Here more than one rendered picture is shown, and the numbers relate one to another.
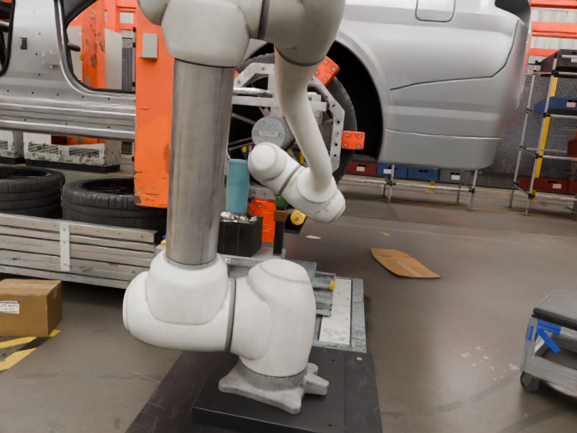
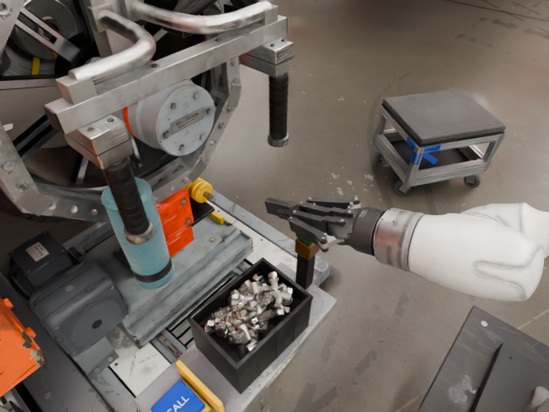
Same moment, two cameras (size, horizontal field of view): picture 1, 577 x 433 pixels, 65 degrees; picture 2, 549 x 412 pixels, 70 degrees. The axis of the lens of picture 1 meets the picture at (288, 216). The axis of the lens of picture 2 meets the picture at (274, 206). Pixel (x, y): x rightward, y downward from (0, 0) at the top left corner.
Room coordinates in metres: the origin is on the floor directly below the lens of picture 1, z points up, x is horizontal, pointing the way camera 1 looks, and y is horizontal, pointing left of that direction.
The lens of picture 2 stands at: (1.28, 0.51, 1.22)
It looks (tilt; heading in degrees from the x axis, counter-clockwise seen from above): 44 degrees down; 304
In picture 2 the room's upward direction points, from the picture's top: straight up
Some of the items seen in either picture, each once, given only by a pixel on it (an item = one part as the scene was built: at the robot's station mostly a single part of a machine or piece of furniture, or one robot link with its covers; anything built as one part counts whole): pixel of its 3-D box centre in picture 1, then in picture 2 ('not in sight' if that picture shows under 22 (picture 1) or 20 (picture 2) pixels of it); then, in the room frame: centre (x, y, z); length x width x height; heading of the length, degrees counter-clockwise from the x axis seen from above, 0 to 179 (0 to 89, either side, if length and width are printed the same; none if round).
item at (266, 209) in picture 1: (271, 218); (156, 214); (1.94, 0.07, 0.48); 0.16 x 0.12 x 0.17; 173
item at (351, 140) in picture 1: (352, 140); not in sight; (1.87, -0.23, 0.85); 0.09 x 0.08 x 0.07; 83
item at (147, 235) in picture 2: not in sight; (127, 199); (1.69, 0.28, 0.83); 0.04 x 0.04 x 0.16
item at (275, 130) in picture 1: (272, 134); (151, 102); (1.83, 0.09, 0.85); 0.21 x 0.14 x 0.14; 173
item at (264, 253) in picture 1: (221, 252); (245, 348); (1.54, 0.22, 0.44); 0.43 x 0.17 x 0.03; 83
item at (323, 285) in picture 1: (281, 286); (166, 260); (2.07, 0.01, 0.13); 0.50 x 0.36 x 0.10; 83
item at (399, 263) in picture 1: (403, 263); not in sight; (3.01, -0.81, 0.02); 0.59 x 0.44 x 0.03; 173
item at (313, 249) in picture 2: (280, 215); (307, 245); (1.52, 0.03, 0.59); 0.04 x 0.04 x 0.04; 83
